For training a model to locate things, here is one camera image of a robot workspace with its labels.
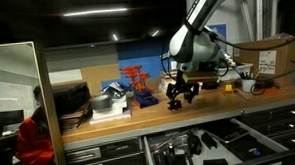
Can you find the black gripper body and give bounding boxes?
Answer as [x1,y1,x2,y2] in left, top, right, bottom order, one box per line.
[169,68,198,94]

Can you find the grey metal tool drawer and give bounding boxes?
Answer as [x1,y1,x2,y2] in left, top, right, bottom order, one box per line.
[140,114,295,165]

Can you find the white drawer liner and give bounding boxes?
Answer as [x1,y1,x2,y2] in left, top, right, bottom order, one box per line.
[189,126,247,165]

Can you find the black drawer cabinet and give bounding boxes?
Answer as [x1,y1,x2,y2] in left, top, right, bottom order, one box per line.
[61,100,295,165]

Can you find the orange hex keys blue stand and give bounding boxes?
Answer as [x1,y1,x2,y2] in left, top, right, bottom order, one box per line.
[121,64,161,111]

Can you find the yellow red green toy bricks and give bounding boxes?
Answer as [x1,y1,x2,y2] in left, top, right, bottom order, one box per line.
[223,83,235,97]

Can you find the white plastic bin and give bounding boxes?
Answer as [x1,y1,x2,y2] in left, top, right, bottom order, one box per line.
[216,62,255,82]

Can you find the black ribbed round object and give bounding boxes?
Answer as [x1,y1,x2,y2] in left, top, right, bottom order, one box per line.
[186,132,204,156]

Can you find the plain black tablet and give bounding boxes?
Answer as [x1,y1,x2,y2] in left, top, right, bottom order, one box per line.
[207,118,252,145]

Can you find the white cup with tools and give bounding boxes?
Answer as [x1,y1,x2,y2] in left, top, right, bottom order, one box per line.
[239,70,258,93]

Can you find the silver foil bag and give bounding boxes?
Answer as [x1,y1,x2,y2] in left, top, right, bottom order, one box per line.
[99,80,131,100]

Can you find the cork board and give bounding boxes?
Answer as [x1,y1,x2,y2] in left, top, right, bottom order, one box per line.
[80,63,123,96]

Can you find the black tablet with blue sticker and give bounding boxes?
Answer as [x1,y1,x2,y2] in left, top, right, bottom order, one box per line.
[228,133,280,164]

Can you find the brown cardboard box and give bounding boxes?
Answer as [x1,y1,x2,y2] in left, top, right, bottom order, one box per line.
[231,35,295,91]

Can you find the black case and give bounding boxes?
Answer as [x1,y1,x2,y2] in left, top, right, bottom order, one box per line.
[51,82,93,119]

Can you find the stack of dark folders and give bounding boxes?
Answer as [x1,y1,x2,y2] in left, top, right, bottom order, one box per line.
[57,101,95,132]

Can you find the wood-framed panel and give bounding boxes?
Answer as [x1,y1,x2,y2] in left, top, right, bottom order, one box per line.
[0,39,69,165]

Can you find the person in red jacket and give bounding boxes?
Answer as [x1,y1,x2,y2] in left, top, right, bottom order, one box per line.
[12,84,59,165]

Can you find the black cable loop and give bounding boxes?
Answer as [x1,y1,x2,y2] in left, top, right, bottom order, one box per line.
[248,76,277,96]

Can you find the grey duct tape roll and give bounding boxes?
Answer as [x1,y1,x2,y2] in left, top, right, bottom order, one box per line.
[89,93,114,112]

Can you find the black frame-shaped plastic part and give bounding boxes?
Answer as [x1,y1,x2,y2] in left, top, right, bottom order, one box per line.
[202,157,229,165]

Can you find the aluminium frame post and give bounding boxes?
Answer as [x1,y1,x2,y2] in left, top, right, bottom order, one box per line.
[238,0,267,42]

